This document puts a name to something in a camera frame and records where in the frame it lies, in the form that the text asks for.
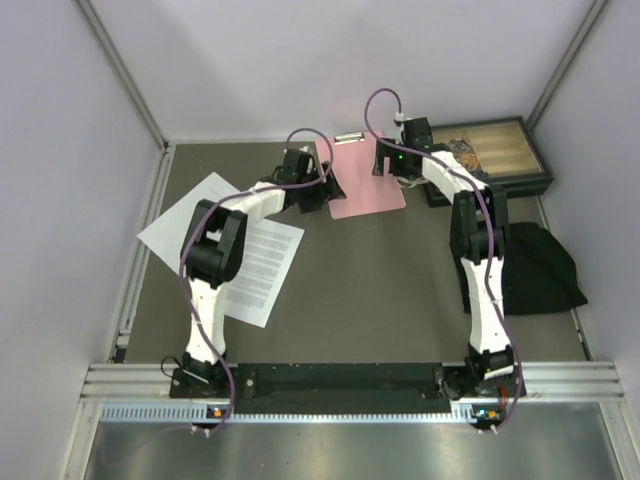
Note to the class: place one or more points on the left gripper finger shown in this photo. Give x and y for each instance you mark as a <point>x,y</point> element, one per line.
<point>332,189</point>
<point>310,201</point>

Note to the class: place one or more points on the dense text paper sheet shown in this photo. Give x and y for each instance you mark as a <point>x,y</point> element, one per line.
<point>270,248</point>

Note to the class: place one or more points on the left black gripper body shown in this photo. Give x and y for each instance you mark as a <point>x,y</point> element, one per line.
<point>310,176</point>

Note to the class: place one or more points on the aluminium front rail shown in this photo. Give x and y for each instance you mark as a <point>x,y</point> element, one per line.
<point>581,381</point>

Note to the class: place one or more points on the black folded cloth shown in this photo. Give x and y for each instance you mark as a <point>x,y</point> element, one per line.
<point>539,275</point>

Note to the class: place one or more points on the left aluminium frame post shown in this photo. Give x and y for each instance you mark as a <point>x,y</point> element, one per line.
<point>121,71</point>

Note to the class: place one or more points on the pink clipboard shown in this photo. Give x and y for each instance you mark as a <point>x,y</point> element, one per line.
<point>354,160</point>

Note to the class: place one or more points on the grey slotted cable duct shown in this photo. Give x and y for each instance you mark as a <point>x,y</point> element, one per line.
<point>211,414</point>

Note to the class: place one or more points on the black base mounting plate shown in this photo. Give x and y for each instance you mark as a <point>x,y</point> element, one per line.
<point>362,388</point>

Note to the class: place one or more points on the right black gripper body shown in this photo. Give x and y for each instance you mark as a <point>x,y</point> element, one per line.
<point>400,166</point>

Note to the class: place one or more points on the right aluminium frame post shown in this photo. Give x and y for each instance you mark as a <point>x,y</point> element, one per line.
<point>593,17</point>

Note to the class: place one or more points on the dark green display box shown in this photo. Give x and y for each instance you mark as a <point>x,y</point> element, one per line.
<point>500,152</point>

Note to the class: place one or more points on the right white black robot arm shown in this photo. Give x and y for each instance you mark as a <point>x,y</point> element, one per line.
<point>479,232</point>

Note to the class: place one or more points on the aluminium frame post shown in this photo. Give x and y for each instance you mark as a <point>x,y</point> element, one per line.
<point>121,71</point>
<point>593,17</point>

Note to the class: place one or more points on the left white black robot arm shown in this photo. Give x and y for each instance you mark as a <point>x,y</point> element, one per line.
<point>212,255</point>

